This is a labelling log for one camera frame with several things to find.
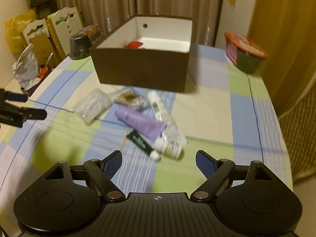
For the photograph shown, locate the crumpled white plastic bag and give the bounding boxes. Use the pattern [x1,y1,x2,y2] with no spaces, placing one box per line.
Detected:
[12,43,41,89]

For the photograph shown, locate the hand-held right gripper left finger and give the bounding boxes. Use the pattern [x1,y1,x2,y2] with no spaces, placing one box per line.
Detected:
[39,150,126,201]

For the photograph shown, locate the chair with quilted cushion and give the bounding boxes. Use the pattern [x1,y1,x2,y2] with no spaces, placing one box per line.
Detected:
[278,71,316,183]

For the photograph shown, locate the white carved chair back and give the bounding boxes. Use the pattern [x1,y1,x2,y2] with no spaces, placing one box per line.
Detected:
[47,7,84,56]
[22,18,49,48]

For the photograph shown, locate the green lip balm tube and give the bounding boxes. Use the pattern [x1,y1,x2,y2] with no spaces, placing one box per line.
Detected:
[125,130,161,161]

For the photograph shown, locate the red lid instant noodle bowl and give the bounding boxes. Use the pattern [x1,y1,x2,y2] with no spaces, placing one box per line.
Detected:
[224,32,268,73]

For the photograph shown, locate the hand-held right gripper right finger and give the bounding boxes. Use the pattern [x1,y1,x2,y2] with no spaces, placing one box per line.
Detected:
[191,150,279,201]

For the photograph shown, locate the clear plastic box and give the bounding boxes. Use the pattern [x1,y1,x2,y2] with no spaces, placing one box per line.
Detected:
[73,89,112,125]

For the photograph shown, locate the checked tablecloth covered desktop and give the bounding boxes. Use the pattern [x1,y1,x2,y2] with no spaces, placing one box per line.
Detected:
[0,43,294,237]

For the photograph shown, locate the yellow plastic bag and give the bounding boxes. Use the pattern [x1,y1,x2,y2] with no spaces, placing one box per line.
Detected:
[5,10,36,52]

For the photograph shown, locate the red handled tool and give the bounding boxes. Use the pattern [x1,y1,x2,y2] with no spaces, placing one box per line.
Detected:
[39,53,53,78]

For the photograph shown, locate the black instant noodle bowl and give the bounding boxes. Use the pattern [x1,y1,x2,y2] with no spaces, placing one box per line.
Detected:
[69,24,103,60]

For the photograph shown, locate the dark purple box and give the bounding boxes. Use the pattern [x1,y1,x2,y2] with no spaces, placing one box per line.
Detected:
[21,83,43,96]

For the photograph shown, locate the white cream tube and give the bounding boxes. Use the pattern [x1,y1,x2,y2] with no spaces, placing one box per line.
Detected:
[148,90,188,145]

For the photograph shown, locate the plain cardboard box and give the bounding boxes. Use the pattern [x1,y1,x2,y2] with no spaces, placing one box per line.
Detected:
[30,33,58,67]

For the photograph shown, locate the small white bottle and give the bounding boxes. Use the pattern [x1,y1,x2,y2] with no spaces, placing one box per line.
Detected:
[154,138,184,159]

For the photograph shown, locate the small red packet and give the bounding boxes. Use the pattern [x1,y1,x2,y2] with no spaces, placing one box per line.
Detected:
[125,40,144,48]

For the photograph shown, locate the yellow wooden door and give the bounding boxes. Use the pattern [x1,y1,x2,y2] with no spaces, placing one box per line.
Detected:
[247,0,316,114]

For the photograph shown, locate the purple cream tube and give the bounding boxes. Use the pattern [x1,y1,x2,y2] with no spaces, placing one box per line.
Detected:
[115,106,166,140]

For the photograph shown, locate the brown cardboard box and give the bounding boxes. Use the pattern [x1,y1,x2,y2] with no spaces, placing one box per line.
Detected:
[89,15,193,93]

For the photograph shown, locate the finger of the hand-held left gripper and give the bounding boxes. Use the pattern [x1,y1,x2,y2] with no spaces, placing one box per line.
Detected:
[0,88,29,103]
[19,107,48,122]

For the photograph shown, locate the cotton swab bag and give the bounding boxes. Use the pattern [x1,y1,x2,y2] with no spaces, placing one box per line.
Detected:
[109,87,150,110]

